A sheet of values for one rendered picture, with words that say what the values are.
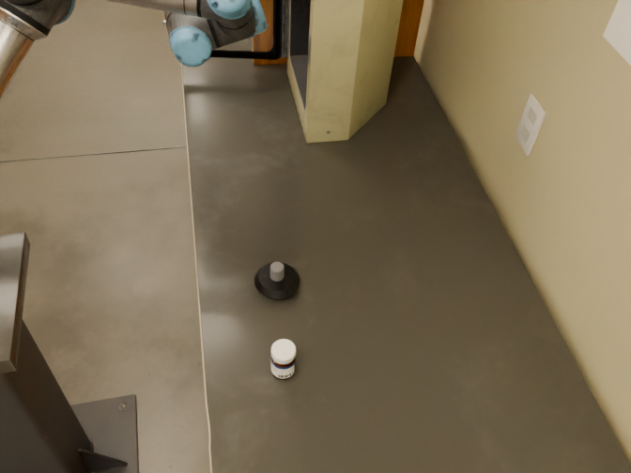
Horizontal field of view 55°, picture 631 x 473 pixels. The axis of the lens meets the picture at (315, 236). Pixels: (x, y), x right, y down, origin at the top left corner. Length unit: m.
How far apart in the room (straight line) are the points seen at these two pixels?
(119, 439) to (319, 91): 1.29
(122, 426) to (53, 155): 1.46
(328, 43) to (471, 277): 0.60
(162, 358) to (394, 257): 1.19
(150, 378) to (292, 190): 1.05
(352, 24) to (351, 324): 0.65
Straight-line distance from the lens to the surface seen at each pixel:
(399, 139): 1.62
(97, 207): 2.82
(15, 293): 1.34
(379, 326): 1.21
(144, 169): 2.95
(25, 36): 1.36
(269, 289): 1.20
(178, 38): 1.24
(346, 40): 1.42
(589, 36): 1.22
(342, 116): 1.54
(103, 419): 2.20
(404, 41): 1.92
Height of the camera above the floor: 1.94
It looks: 48 degrees down
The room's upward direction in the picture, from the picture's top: 4 degrees clockwise
